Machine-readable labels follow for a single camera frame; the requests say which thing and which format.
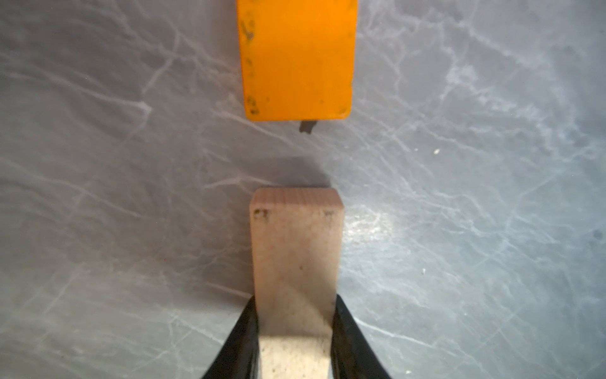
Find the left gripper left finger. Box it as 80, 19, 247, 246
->
202, 296, 260, 379

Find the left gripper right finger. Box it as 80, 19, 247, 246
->
331, 295, 391, 379

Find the beige block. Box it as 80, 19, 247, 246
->
249, 187, 345, 378

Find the light orange block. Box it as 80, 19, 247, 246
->
237, 0, 358, 122

